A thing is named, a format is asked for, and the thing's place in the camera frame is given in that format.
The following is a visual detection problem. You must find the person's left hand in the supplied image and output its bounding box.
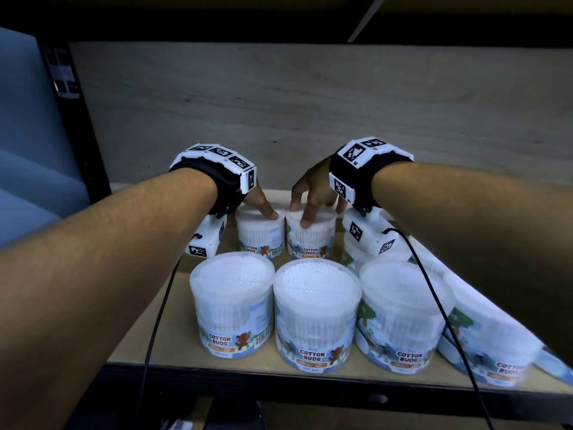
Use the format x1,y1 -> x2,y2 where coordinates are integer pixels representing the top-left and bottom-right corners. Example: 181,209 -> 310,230
243,184 -> 280,221

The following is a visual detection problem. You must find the person's right hand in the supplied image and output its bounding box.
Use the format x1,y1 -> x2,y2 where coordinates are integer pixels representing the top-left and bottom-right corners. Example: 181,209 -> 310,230
289,155 -> 349,229

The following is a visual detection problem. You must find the cotton bud tub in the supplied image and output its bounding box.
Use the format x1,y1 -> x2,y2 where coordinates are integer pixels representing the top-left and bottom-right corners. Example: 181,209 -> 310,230
285,205 -> 337,260
235,204 -> 286,260

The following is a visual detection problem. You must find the group of cotton bud tubs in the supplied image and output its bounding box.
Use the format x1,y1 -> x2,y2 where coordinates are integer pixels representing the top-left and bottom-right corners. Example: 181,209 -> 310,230
189,228 -> 573,389

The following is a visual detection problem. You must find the black metal wooden shelf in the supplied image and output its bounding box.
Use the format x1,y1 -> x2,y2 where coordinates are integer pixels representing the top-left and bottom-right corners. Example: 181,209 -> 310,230
0,0 -> 573,430

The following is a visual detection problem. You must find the person's left forearm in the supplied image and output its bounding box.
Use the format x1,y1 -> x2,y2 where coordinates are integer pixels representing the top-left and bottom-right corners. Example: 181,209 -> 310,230
0,167 -> 219,430

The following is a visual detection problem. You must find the person's right forearm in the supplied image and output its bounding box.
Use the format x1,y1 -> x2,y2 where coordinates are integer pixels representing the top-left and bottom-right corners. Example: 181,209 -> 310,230
371,161 -> 573,368

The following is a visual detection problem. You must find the black cable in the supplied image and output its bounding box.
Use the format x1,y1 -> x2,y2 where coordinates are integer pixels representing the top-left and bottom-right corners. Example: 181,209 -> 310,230
383,227 -> 495,430
132,232 -> 203,430

